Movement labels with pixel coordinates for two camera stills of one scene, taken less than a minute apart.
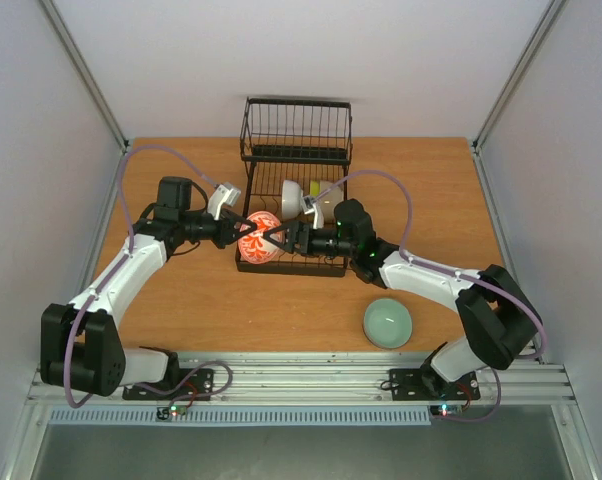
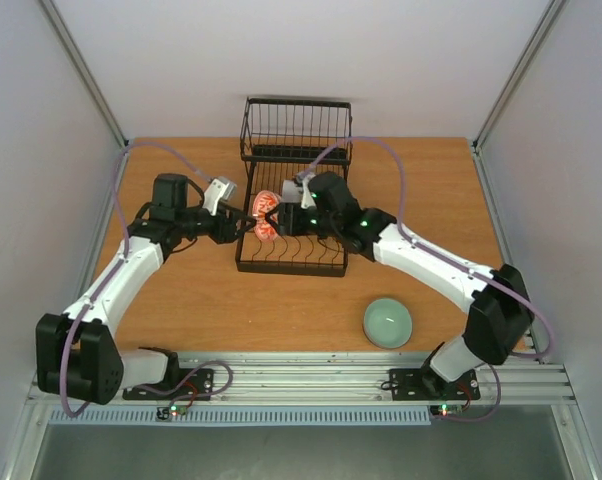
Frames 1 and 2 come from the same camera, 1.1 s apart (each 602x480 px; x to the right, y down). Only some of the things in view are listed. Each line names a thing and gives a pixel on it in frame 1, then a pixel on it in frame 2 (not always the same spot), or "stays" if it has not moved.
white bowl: (291, 199) stays
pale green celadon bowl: (387, 323) stays
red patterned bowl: (255, 247) → (263, 202)
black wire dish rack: (300, 151) stays
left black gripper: (228, 231) stays
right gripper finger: (277, 235) → (273, 217)
